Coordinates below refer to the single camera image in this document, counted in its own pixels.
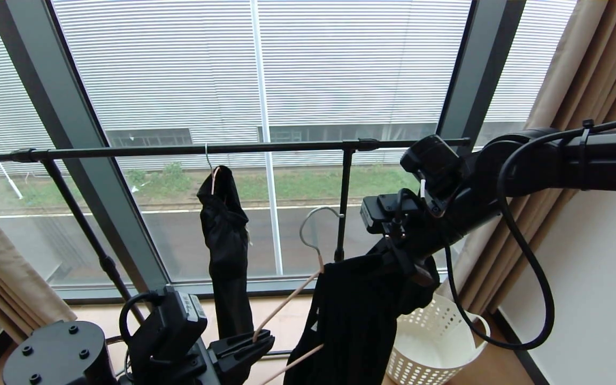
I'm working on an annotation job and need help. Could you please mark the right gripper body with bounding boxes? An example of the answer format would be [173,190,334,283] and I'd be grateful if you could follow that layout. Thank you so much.
[391,225,448,287]

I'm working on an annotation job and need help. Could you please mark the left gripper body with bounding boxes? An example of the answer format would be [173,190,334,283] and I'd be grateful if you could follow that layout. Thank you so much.
[180,342,244,385]

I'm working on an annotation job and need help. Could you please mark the black garment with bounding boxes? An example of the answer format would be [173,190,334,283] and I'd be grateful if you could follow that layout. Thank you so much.
[283,238,441,385]

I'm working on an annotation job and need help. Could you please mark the pink clothes hanger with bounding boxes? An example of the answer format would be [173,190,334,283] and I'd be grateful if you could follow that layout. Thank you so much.
[253,206,346,385]
[204,143,221,196]

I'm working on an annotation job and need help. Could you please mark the black shorts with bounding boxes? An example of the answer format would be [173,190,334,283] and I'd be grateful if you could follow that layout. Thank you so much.
[197,166,255,340]

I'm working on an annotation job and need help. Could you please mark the white laundry basket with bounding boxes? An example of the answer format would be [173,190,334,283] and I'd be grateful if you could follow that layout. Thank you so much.
[386,293,491,385]

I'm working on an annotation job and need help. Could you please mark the black clothes rack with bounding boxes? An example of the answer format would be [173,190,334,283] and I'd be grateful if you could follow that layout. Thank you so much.
[0,137,472,359]

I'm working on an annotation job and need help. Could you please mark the window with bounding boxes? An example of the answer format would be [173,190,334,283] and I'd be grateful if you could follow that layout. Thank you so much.
[0,0,579,300]

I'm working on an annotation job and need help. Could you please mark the beige curtain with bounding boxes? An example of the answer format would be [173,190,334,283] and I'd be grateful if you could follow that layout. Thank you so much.
[436,0,616,316]
[0,187,76,343]

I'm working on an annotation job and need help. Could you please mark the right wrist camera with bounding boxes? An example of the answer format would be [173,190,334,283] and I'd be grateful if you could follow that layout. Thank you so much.
[360,192,421,236]

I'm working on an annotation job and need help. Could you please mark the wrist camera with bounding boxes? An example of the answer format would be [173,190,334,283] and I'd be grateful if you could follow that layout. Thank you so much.
[360,192,421,236]
[126,286,208,369]

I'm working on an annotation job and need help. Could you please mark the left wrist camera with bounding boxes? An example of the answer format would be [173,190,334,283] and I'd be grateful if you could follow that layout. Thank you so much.
[126,286,208,369]

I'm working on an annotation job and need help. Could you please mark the black cable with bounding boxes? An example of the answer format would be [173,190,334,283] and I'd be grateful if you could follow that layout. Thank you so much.
[119,291,164,343]
[443,113,616,352]

